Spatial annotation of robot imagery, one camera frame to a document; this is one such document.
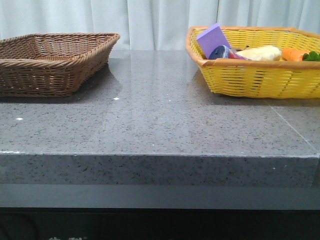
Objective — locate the blue round container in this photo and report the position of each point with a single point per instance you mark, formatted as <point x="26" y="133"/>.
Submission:
<point x="220" y="52"/>

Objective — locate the white curtain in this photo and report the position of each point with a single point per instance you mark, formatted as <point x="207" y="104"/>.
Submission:
<point x="151" y="24"/>

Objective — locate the red pink small item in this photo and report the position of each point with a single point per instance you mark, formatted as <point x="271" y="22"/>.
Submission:
<point x="234" y="55"/>

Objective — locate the purple sponge block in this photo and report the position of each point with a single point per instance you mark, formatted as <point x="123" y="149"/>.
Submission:
<point x="211" y="38"/>

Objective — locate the yellow wicker basket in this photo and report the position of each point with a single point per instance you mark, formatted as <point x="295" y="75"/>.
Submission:
<point x="260" y="79"/>

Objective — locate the cream bread toy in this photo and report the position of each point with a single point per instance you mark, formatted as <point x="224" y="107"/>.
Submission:
<point x="262" y="53"/>

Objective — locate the brown wicker basket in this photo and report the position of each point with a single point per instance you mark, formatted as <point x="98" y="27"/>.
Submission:
<point x="52" y="65"/>

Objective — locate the orange carrot toy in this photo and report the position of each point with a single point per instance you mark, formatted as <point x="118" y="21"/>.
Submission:
<point x="292" y="54"/>

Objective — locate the green leafy toy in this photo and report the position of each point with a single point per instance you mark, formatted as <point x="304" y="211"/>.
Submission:
<point x="312" y="56"/>

